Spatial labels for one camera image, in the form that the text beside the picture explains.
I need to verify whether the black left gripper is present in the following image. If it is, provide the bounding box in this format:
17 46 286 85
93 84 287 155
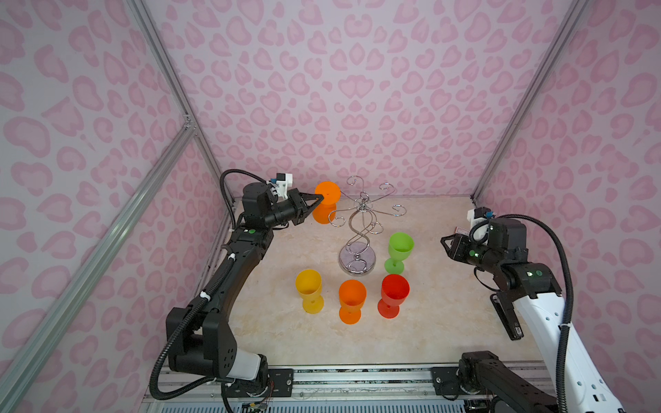
262 190 322 231

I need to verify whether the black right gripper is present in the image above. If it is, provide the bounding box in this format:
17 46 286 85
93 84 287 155
438 231 504 275

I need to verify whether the orange wine glass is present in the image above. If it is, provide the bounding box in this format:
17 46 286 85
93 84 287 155
338 280 367 325
313 181 341 225

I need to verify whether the green wine glass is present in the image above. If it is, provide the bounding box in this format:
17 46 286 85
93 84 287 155
384 232 415 275

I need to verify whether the red wine glass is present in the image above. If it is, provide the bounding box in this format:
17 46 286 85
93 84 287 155
378 275 411 319

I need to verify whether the yellow wine glass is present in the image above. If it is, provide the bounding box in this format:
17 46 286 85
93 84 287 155
295 269 325 314

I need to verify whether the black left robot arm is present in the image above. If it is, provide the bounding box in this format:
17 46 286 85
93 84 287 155
149 182 324 400

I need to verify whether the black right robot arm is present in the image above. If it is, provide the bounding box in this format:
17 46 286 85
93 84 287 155
441 213 624 412

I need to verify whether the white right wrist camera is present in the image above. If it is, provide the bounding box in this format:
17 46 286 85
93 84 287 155
468 206 495 244

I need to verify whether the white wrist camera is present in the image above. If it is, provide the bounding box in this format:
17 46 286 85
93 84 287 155
468 206 495 244
267 173 294 200

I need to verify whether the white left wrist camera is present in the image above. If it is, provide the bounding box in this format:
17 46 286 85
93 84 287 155
267 173 294 200

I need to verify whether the chrome wire wine glass rack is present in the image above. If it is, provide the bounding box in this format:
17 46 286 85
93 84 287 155
325 175 407 277

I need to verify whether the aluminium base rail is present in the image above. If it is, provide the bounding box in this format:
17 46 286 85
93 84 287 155
138 363 494 412

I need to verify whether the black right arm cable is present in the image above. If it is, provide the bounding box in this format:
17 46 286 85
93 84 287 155
495 213 575 413

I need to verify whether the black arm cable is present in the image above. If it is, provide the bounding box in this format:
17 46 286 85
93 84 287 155
148 169 270 401
495 213 575 413

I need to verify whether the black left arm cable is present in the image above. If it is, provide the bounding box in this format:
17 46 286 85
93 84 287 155
148 169 270 401

